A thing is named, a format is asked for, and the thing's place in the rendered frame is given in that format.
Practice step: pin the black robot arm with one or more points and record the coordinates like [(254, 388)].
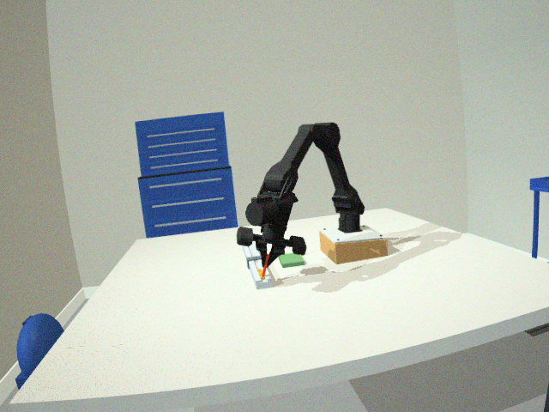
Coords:
[(283, 176)]

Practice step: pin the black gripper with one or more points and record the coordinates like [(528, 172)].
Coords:
[(273, 233)]

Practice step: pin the grey slotted metal rail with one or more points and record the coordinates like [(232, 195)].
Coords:
[(254, 263)]

